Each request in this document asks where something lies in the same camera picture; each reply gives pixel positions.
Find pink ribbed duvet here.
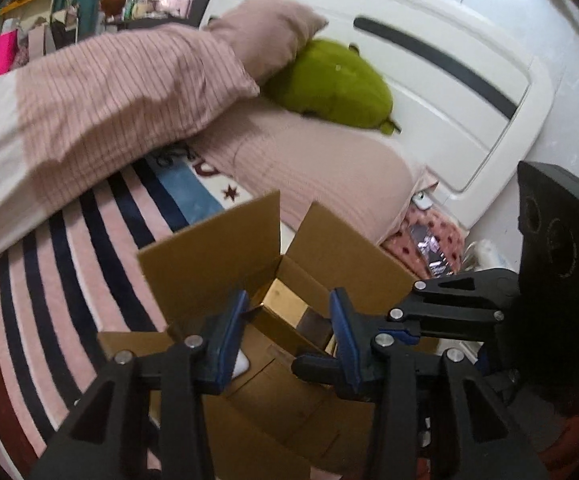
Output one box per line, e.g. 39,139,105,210
0,24,261,281

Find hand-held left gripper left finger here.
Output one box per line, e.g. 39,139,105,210
34,290,249,480

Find striped pink navy blanket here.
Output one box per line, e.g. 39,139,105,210
0,147,253,480

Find white bed headboard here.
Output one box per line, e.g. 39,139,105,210
197,0,556,235

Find black glossy packet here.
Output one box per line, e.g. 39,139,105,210
408,222,458,279

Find red haired doll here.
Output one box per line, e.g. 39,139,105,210
98,0,129,23

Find pink polka dot cloth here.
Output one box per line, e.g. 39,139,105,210
383,206,466,281

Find yellow framed shelf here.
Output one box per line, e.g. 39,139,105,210
0,0,59,77

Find green plush toy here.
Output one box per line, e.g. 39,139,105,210
261,37,403,137

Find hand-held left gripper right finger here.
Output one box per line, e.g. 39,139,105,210
329,288,548,480

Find pink pillow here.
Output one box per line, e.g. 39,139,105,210
192,102,437,248
206,0,330,84

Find cardboard box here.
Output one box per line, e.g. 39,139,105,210
96,190,433,480

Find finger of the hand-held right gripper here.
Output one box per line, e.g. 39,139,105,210
291,352,341,378
377,267,521,343

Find white flat item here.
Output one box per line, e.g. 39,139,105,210
230,350,250,380

